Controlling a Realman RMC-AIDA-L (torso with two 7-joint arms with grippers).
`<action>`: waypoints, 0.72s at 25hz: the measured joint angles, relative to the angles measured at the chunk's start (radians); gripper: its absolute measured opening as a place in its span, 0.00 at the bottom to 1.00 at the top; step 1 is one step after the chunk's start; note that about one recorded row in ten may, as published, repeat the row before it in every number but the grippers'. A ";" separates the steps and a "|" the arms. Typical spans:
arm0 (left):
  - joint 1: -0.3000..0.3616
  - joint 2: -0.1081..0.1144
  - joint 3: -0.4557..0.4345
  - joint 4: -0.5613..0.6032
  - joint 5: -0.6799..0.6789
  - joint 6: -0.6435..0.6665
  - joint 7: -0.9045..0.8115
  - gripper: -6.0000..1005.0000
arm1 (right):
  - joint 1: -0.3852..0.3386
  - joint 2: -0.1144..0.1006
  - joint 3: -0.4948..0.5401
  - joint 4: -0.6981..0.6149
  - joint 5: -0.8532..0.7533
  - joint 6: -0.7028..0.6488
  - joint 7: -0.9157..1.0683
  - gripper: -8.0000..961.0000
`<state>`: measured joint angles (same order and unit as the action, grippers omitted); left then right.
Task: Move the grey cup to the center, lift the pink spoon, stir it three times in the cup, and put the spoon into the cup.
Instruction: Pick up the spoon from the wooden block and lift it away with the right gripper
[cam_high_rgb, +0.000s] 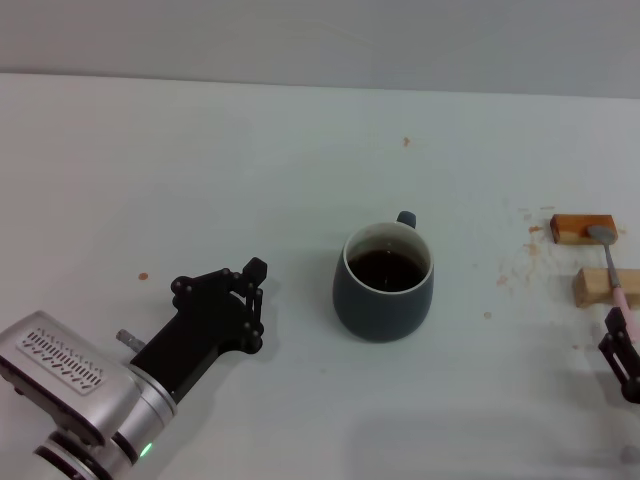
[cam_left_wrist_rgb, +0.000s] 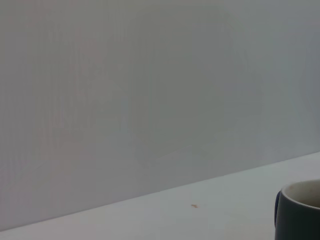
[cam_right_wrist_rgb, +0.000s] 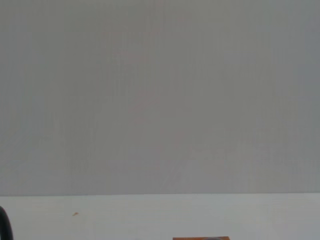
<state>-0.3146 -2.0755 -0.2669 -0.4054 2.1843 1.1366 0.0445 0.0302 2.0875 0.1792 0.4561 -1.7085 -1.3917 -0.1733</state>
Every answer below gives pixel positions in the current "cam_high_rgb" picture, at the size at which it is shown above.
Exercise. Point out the dark coffee liquid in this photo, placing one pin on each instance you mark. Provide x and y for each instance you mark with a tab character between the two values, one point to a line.
385	272

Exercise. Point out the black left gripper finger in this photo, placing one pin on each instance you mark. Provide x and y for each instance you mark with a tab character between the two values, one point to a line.
256	320
205	282

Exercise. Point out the grey ceramic cup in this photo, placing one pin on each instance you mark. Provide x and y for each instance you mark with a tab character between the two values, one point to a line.
382	312

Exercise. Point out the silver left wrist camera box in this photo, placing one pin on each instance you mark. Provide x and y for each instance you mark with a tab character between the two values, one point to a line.
60	370

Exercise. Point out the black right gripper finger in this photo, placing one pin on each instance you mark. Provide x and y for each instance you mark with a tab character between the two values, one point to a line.
620	355

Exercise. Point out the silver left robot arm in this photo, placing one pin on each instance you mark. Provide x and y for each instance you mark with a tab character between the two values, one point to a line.
145	415

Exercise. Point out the light wooden block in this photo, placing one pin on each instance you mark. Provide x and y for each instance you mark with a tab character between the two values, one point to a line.
592	287

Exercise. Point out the dark brown wooden block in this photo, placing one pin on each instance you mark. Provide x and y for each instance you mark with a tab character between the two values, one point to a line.
570	229

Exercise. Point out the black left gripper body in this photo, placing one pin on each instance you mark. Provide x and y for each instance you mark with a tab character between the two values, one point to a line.
200	330

